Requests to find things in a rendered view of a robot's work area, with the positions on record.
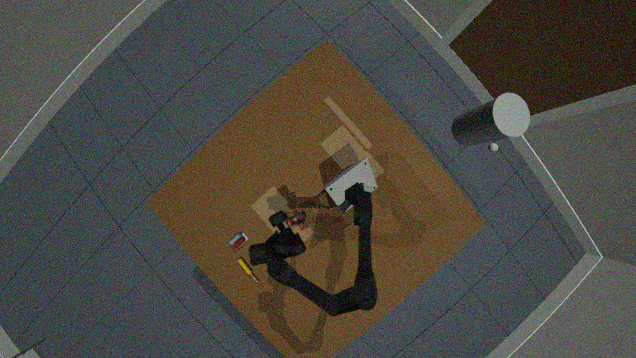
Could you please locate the yellow-handled screwdriver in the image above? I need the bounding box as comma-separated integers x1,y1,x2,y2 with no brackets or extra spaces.
238,259,258,283

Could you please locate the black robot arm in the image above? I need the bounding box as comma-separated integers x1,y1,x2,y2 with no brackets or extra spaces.
248,183,378,316

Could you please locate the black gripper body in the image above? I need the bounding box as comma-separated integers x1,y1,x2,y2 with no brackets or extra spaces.
269,211,306,256

